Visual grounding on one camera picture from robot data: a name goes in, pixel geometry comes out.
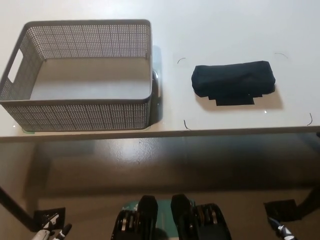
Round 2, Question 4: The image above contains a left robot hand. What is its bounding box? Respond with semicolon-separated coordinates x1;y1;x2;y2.
32;212;74;240

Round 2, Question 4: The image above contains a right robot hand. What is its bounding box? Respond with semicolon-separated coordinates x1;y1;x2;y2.
267;216;297;240

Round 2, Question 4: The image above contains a black fabric pencil case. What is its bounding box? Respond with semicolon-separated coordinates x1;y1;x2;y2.
190;59;277;98

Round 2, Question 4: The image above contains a black table leg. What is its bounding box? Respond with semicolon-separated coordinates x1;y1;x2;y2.
0;186;39;230
296;186;320;216

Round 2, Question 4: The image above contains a black ribbed robot body block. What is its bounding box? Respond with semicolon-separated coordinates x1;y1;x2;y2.
109;194;160;240
170;194;230;240

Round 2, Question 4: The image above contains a grey perforated plastic basket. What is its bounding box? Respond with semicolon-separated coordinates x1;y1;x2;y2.
0;18;154;132

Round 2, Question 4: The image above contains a black tape cross patch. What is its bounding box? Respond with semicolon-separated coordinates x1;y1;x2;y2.
207;92;264;107

